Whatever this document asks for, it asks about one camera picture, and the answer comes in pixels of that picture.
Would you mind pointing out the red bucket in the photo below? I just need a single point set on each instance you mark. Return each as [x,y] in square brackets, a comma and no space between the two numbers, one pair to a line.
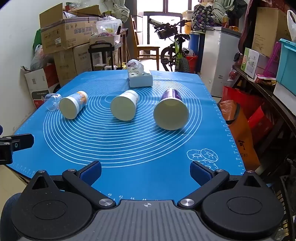
[192,62]

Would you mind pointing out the large open cardboard box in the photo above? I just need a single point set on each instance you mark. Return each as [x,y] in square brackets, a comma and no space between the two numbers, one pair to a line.
[64,34]

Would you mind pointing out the orange and blue paper cup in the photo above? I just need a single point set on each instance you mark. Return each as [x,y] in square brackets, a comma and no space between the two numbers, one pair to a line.
[69,107]

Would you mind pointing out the clear glass cup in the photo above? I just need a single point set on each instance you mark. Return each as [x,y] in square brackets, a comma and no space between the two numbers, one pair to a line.
[53,102]

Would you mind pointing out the red paper bag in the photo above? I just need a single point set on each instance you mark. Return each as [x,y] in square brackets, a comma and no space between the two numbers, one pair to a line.
[256,111]

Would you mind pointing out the white plastic bag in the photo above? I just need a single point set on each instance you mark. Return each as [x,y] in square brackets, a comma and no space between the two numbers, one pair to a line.
[40,58]

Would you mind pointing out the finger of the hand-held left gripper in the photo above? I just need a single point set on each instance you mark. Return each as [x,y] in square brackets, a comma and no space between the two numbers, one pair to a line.
[22,141]

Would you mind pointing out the white tissue box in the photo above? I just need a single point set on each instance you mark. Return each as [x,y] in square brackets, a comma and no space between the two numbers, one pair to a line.
[140,80]

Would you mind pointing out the white and yellow paper cup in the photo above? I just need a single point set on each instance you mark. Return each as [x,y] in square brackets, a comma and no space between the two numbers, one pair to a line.
[122,107]

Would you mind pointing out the green and black bicycle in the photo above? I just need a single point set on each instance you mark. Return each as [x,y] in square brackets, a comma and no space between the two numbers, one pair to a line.
[175,53]

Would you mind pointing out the pile of clothes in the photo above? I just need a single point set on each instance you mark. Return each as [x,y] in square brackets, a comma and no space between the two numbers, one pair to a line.
[227,9]

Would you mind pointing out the white and red carton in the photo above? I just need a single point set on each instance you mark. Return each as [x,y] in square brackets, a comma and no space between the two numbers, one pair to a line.
[39,83]

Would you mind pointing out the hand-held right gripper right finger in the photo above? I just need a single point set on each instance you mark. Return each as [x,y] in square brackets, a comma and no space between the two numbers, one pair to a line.
[200,173]

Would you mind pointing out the green and white carton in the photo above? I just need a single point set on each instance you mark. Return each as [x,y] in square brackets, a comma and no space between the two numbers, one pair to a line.
[252,62]

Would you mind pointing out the white chest freezer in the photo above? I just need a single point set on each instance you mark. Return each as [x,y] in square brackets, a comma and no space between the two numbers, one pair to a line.
[217,60]

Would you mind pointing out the black plastic crate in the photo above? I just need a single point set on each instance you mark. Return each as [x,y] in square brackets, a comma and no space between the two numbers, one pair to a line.
[288,197]

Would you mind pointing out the clear bag of goods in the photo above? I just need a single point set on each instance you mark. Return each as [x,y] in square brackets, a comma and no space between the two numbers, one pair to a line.
[108,29]

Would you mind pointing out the blue water barrel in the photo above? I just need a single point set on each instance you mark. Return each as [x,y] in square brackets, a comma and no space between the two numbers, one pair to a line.
[196,44]

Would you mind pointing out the blue silicone baking mat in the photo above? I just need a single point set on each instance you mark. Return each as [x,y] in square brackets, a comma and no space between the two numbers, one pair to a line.
[143,148]

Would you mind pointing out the purple floral bag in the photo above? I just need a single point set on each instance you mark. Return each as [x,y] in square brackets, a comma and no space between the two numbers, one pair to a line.
[204,17]

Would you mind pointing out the black utility cart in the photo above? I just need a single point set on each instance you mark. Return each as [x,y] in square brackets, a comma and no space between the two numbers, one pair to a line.
[101,53]

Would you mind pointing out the stacked brown cardboard box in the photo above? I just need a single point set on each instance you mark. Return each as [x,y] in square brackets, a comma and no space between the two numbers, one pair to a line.
[69,62]

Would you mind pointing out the orange paper bag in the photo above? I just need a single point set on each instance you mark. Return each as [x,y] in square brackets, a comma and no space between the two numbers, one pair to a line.
[242,136]

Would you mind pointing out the dark wooden shelf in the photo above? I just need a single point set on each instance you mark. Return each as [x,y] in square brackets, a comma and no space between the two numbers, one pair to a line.
[270,99]

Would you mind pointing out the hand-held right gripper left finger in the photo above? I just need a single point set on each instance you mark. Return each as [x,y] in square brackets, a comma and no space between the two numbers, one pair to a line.
[90,173]

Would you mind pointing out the wooden chair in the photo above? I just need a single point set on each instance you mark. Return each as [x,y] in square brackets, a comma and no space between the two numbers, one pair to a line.
[148,49]

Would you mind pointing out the purple paper cup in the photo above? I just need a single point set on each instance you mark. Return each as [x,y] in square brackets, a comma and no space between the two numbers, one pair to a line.
[171,113]

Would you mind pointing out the yellow bottle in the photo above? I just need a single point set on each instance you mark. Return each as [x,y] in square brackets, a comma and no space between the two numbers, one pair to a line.
[225,20]

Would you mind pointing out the tall brown cardboard box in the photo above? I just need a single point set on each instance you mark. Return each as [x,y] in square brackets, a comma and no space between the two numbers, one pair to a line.
[266,30]

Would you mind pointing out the teal storage box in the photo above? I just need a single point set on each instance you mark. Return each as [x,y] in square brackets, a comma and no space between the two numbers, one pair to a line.
[286,62]

